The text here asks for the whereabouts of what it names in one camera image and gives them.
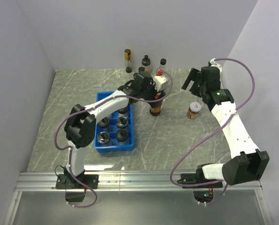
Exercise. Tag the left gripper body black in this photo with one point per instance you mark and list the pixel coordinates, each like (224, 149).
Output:
(149, 93)

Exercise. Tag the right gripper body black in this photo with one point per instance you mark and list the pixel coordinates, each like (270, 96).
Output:
(202, 86)

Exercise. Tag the red lid jar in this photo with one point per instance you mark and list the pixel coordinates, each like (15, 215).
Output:
(155, 111)

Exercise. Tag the tall clear sauce bottle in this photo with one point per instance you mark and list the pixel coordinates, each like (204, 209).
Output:
(162, 66)

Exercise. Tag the black cap bottle front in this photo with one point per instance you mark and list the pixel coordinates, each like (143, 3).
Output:
(122, 123)

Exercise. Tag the black cap bottle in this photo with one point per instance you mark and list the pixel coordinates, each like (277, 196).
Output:
(122, 123)
(104, 124)

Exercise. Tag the knob lid jar white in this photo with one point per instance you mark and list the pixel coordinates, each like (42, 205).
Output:
(122, 136)

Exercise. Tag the blue divided plastic bin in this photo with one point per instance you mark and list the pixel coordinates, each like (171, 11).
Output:
(127, 131)

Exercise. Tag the black cap bottle back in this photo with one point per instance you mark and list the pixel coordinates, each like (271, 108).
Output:
(104, 124)

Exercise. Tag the shaker jar white powder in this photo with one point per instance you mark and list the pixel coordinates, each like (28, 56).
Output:
(104, 139)

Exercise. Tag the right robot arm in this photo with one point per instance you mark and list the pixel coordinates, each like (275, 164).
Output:
(248, 162)

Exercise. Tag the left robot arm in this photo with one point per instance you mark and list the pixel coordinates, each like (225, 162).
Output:
(80, 125)

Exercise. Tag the small spice jar back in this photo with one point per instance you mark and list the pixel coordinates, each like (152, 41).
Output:
(141, 69)

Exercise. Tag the white lid spice jar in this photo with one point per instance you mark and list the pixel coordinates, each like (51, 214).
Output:
(194, 109)

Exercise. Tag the tall yellow black grinder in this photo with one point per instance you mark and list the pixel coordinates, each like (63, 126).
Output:
(127, 55)

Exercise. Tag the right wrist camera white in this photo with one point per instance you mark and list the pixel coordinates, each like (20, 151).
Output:
(213, 63)

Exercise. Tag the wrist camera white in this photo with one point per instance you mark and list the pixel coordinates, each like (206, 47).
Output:
(213, 63)
(160, 80)

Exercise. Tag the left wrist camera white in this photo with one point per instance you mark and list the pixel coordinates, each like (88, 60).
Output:
(160, 80)

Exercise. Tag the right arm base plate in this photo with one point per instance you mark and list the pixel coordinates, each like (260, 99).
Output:
(188, 181)

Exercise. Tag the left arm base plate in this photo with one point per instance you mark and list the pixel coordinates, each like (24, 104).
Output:
(87, 180)

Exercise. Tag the aluminium front rail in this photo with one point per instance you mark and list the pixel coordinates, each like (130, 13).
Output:
(107, 181)

